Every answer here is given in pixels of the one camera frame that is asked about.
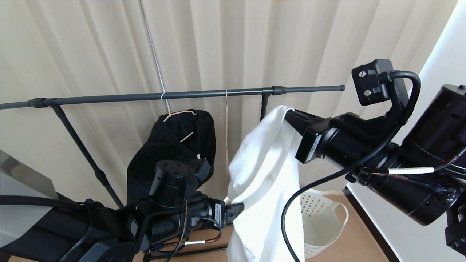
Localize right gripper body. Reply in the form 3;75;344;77
296;113;397;170

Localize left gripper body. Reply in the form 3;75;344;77
198;200;226;229

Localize white garment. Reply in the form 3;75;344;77
225;105;308;262

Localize black shorts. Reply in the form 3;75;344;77
126;109;217;205

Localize pink clothes hanger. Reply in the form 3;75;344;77
224;90;230;172
161;92;198;143

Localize white laundry basket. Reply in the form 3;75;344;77
299;188;350;259

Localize black clothes rack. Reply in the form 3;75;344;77
0;85;346;262

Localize beige curtain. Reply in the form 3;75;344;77
0;0;459;210

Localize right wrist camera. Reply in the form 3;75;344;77
351;59;422;126

